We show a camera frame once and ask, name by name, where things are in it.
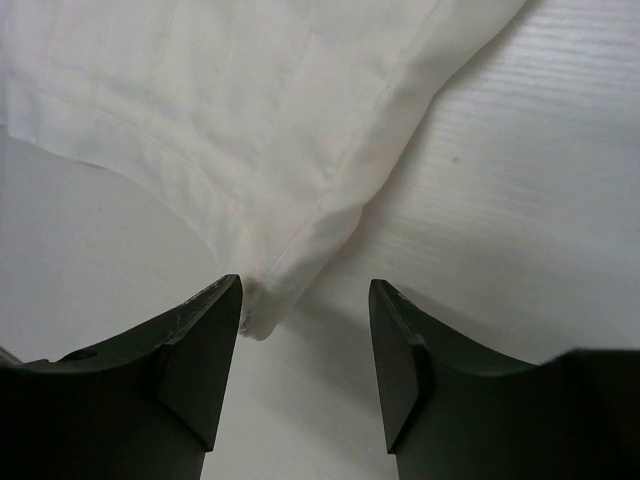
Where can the white pleated skirt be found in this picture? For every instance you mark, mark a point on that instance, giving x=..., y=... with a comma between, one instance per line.
x=267, y=126

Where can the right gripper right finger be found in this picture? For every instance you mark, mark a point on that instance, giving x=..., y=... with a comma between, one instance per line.
x=453, y=408

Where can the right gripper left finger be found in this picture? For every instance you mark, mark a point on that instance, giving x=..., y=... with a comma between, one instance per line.
x=144, y=404

